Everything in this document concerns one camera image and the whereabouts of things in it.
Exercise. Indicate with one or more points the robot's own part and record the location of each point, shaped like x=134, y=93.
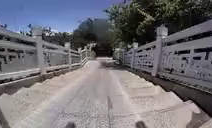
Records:
x=70, y=125
x=140, y=124

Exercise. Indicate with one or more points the row of trees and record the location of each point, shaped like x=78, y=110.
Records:
x=55, y=36

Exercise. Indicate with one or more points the grey stone ramp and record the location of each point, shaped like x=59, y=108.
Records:
x=94, y=100

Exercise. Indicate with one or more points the green trees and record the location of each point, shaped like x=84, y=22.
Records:
x=137, y=20

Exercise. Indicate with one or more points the white stone railing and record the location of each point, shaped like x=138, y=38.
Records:
x=39, y=50
x=159, y=50

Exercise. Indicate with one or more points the dark tree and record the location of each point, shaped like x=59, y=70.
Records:
x=90, y=31

